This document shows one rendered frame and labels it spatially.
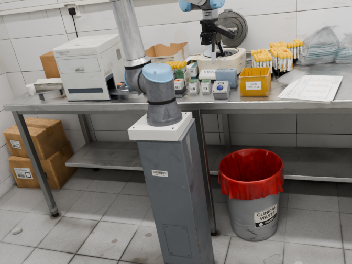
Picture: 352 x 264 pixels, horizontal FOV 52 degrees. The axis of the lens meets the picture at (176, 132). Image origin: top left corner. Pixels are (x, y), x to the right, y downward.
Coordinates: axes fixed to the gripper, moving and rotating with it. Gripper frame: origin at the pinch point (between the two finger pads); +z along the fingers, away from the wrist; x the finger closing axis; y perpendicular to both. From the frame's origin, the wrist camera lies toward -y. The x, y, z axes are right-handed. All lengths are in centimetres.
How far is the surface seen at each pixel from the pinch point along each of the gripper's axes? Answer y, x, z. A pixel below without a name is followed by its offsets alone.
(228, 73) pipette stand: -4.7, 2.0, 6.5
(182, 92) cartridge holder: 17.1, 11.3, 13.1
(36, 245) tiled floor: 116, 53, 103
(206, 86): 4.8, 8.5, 10.7
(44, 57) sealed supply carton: 123, -10, -2
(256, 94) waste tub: -20.4, 10.4, 13.8
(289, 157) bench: -29, -35, 76
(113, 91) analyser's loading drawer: 55, 16, 11
